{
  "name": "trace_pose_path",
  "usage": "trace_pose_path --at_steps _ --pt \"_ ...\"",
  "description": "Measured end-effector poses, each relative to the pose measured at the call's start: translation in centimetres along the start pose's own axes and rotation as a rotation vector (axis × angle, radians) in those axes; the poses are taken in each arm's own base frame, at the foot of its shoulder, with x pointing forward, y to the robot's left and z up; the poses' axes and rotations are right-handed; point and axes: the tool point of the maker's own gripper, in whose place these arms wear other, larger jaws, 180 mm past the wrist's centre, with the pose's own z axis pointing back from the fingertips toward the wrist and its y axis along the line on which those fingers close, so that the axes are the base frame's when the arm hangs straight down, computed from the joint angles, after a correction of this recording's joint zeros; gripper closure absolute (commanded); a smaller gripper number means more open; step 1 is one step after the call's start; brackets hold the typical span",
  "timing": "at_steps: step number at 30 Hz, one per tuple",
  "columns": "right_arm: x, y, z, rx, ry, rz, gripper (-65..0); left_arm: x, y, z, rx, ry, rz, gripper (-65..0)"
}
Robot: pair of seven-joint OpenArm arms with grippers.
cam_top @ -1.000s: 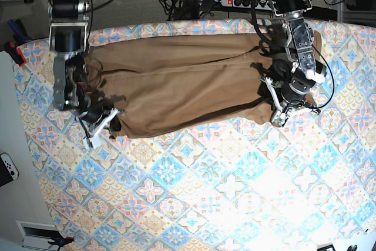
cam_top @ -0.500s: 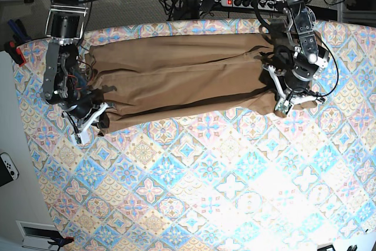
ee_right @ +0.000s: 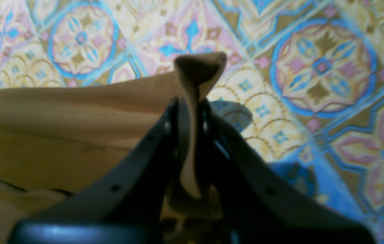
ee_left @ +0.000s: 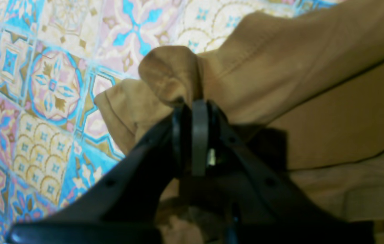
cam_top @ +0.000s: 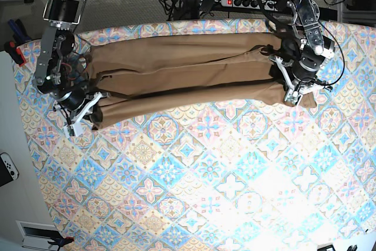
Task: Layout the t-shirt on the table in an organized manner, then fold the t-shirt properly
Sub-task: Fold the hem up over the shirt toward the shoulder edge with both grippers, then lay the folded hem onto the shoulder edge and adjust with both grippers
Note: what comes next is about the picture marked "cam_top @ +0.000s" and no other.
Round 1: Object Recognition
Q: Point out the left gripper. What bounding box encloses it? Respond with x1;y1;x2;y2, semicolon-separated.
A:
266;45;332;105

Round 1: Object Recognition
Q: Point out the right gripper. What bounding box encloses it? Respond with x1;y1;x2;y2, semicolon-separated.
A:
54;89;109;136

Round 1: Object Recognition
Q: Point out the brown t-shirt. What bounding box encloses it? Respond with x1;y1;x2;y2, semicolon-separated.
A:
86;32;318;130

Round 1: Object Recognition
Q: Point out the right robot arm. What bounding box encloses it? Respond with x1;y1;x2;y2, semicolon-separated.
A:
32;0;109;138

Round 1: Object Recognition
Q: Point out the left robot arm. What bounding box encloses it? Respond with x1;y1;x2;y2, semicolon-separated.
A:
257;0;335;105

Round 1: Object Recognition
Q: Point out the white power strip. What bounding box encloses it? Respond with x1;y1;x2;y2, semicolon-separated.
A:
220;0;277;12

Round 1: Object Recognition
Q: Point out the white game controller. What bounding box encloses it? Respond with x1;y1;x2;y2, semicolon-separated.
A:
0;152;19;186

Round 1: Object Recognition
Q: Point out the patterned tile tablecloth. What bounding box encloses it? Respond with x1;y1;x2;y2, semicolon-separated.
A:
14;22;375;250

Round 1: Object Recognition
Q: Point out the red black table clamp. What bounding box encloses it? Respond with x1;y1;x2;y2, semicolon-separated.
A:
4;41;26;66

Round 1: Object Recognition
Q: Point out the orange black bottom clamp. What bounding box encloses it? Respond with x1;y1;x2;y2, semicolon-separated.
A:
48;237;75;249

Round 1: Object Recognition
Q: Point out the white floor vent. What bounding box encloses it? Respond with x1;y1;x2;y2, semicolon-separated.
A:
16;220;60;250

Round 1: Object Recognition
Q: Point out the blue handled tool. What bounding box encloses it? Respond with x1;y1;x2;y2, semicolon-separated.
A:
8;19;32;45

